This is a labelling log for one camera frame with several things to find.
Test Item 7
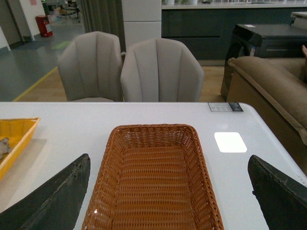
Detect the yellow wicker basket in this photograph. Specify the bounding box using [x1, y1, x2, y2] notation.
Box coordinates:
[0, 117, 40, 180]

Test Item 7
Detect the right grey upholstered chair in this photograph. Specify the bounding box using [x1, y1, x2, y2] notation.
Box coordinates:
[120, 38, 204, 102]

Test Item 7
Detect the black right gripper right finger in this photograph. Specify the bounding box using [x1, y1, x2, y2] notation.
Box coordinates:
[248, 155, 307, 230]

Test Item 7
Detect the dark grey counter cabinet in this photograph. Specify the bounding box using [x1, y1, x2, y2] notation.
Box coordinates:
[162, 1, 307, 61]

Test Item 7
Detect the grey upholstered chair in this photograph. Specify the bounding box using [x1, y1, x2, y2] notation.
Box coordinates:
[120, 38, 204, 102]
[58, 31, 123, 102]

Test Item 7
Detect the brown sofa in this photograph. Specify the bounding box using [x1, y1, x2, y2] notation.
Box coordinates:
[226, 57, 307, 173]

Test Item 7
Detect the brown wicker basket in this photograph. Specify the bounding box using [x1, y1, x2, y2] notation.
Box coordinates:
[82, 124, 224, 230]

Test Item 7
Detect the black appliance cabinet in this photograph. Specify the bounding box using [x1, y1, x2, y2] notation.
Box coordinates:
[220, 24, 307, 100]

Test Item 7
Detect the small grey plush toy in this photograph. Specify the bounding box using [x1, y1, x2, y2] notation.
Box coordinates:
[0, 138, 12, 159]

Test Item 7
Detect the white pillar cabinet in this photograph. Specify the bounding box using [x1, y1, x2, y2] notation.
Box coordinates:
[122, 0, 162, 49]

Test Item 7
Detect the table corner label sticker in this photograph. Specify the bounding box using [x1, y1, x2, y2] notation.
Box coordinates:
[208, 102, 244, 112]

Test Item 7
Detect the red fire extinguisher box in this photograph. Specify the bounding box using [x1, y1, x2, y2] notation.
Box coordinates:
[35, 15, 53, 37]

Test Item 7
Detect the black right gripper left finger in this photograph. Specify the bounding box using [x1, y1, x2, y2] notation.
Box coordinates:
[0, 153, 91, 230]

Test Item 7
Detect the left grey upholstered chair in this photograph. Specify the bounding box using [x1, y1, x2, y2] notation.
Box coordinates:
[58, 31, 123, 102]

